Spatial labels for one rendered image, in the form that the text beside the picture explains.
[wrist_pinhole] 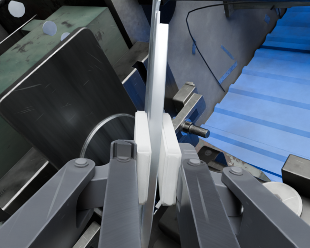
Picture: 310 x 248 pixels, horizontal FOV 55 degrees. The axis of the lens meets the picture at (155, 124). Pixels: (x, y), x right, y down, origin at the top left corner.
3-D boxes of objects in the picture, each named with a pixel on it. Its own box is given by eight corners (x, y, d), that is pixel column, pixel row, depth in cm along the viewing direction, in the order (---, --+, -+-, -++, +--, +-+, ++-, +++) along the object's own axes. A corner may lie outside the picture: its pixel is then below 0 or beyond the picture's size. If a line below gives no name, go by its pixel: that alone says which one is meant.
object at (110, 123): (-48, 83, 37) (-6, 108, 29) (34, 18, 43) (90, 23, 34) (63, 184, 54) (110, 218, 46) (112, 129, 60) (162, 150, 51)
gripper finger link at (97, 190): (133, 213, 13) (63, 210, 13) (134, 163, 18) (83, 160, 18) (135, 182, 13) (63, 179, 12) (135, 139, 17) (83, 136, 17)
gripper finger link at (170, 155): (166, 152, 14) (182, 153, 14) (159, 111, 21) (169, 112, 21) (160, 206, 15) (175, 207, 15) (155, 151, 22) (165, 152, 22)
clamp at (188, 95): (139, 137, 58) (181, 155, 52) (186, 80, 65) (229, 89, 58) (150, 155, 62) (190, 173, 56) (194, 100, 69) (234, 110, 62)
